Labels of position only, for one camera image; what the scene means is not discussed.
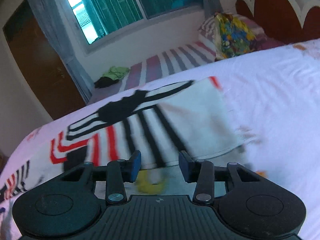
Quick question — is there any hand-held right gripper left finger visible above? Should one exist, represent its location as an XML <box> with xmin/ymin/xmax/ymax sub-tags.
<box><xmin>59</xmin><ymin>150</ymin><xmax>142</xmax><ymax>204</ymax></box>

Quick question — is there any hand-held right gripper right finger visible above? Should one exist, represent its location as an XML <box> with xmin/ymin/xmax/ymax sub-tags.
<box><xmin>178</xmin><ymin>150</ymin><xmax>262</xmax><ymax>203</ymax></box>

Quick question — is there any striped knit sweater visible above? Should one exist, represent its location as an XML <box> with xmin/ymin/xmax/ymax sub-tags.
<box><xmin>0</xmin><ymin>76</ymin><xmax>247</xmax><ymax>202</ymax></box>

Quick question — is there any dark cloth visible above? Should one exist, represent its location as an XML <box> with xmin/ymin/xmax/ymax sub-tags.
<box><xmin>94</xmin><ymin>76</ymin><xmax>121</xmax><ymax>89</ymax></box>

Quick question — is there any green cloth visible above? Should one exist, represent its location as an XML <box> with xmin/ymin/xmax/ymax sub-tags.
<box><xmin>102</xmin><ymin>66</ymin><xmax>130</xmax><ymax>80</ymax></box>

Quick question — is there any white floral bed sheet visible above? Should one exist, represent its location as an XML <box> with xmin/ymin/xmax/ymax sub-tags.
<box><xmin>0</xmin><ymin>39</ymin><xmax>320</xmax><ymax>240</ymax></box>

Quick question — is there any pink grey striped bed sheet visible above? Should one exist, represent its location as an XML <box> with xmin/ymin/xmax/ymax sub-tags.
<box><xmin>89</xmin><ymin>34</ymin><xmax>217</xmax><ymax>103</ymax></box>

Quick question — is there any colourful patterned pillow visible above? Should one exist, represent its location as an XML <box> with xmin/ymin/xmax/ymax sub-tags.
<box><xmin>214</xmin><ymin>13</ymin><xmax>257</xmax><ymax>60</ymax></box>

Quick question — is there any striped pillow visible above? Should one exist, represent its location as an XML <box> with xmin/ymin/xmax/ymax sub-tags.
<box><xmin>198</xmin><ymin>12</ymin><xmax>265</xmax><ymax>55</ymax></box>

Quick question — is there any brown wooden door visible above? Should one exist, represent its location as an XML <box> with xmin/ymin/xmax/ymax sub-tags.
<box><xmin>2</xmin><ymin>0</ymin><xmax>87</xmax><ymax>121</ymax></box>

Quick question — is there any maroon cloth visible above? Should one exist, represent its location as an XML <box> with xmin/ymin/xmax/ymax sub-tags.
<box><xmin>247</xmin><ymin>31</ymin><xmax>288</xmax><ymax>52</ymax></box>

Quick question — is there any window with green glass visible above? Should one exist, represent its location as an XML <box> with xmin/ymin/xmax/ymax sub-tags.
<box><xmin>52</xmin><ymin>0</ymin><xmax>204</xmax><ymax>53</ymax></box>

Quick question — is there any brown white scalloped headboard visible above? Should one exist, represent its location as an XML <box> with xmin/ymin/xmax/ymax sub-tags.
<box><xmin>235</xmin><ymin>0</ymin><xmax>320</xmax><ymax>46</ymax></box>

